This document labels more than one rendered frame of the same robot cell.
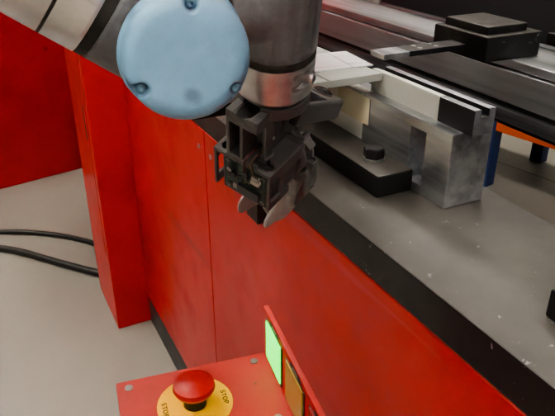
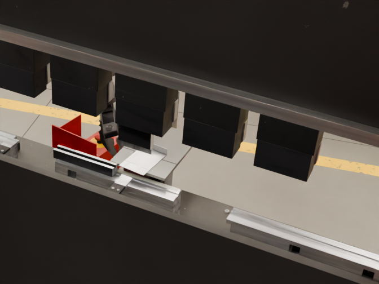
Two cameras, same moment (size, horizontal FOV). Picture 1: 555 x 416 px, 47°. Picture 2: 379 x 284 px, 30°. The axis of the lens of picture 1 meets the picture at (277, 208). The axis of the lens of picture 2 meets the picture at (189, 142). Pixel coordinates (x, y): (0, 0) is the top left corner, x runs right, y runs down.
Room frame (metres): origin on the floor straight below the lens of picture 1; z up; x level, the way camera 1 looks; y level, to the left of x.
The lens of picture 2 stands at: (2.22, -1.13, 2.20)
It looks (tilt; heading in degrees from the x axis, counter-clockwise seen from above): 33 degrees down; 137
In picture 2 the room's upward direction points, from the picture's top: 5 degrees clockwise
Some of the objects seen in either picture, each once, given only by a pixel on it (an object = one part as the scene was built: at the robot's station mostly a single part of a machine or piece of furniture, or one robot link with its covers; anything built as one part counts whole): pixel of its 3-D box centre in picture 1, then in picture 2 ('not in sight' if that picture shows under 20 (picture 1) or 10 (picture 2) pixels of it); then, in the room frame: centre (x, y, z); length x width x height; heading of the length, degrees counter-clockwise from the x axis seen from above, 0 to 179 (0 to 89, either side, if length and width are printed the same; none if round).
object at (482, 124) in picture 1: (427, 97); (84, 160); (0.76, -0.19, 0.98); 0.20 x 0.03 x 0.03; 26
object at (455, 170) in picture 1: (374, 119); (117, 188); (0.86, -0.14, 0.92); 0.39 x 0.06 x 0.10; 26
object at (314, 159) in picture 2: not in sight; (289, 138); (1.29, 0.08, 1.26); 0.15 x 0.09 x 0.17; 26
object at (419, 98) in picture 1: (405, 92); (95, 161); (0.78, -0.16, 0.99); 0.14 x 0.01 x 0.03; 26
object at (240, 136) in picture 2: not in sight; (215, 117); (1.11, -0.01, 1.26); 0.15 x 0.09 x 0.17; 26
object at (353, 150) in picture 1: (333, 144); not in sight; (0.85, -0.08, 0.89); 0.30 x 0.05 x 0.03; 26
